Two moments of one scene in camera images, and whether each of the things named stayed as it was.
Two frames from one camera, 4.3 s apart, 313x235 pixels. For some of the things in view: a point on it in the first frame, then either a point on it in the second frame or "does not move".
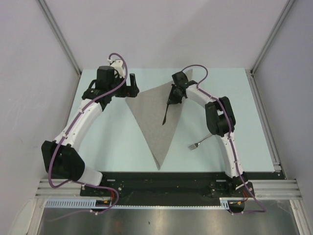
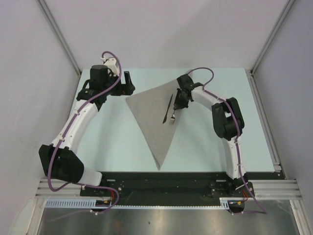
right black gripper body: [174, 96] -> [180, 101]
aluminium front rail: [265, 189] does not move
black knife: [165, 116] does not move
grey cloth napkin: [149, 109] does not move
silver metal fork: [196, 145] -> [172, 119]
